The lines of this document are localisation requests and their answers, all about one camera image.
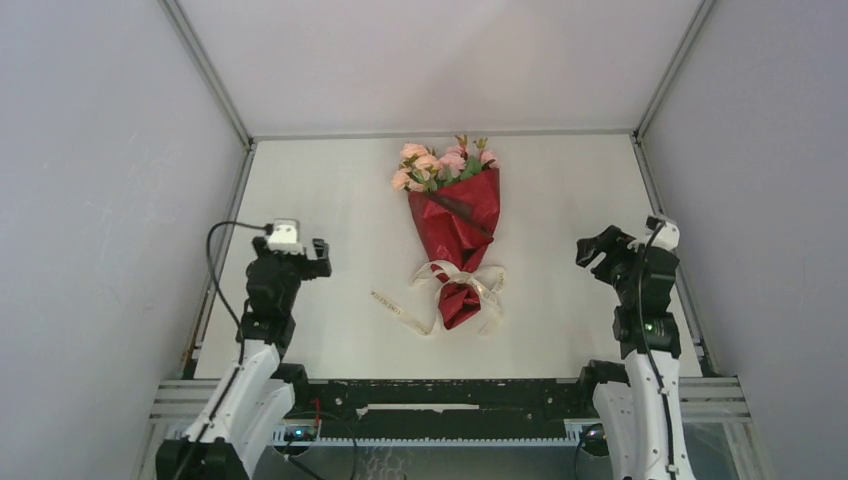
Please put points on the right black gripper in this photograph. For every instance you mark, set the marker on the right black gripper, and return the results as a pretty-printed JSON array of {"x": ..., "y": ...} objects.
[{"x": 611, "y": 241}]

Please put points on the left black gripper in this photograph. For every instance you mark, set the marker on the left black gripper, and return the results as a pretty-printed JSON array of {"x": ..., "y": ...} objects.
[{"x": 313, "y": 268}]

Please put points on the cream ribbon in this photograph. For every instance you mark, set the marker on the cream ribbon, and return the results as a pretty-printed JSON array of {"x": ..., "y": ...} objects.
[{"x": 486, "y": 282}]

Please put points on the pink flower stem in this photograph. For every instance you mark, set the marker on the pink flower stem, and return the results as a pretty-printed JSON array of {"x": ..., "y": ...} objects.
[
  {"x": 403, "y": 180},
  {"x": 453, "y": 161},
  {"x": 487, "y": 158},
  {"x": 424, "y": 165}
]

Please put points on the red wrapping paper sheet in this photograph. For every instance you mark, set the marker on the red wrapping paper sheet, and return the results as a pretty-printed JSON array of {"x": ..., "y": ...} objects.
[{"x": 457, "y": 223}]

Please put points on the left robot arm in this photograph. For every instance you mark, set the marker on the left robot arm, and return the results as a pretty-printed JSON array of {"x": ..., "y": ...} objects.
[{"x": 228, "y": 437}]

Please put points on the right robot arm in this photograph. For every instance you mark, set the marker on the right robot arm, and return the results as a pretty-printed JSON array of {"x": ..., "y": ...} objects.
[{"x": 638, "y": 399}]

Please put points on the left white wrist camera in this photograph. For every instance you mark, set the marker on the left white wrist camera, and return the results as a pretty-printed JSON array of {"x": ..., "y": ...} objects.
[{"x": 284, "y": 237}]

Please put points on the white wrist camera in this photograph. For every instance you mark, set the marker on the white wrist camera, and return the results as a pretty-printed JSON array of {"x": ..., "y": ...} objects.
[
  {"x": 284, "y": 237},
  {"x": 661, "y": 232}
]

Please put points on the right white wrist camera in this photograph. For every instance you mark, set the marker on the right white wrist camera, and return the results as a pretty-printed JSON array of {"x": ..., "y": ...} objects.
[{"x": 661, "y": 232}]

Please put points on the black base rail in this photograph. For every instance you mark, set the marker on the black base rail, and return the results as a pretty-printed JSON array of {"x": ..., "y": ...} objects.
[{"x": 479, "y": 408}]

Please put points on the white cable duct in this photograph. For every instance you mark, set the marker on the white cable duct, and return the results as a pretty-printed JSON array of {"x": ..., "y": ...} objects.
[{"x": 565, "y": 434}]

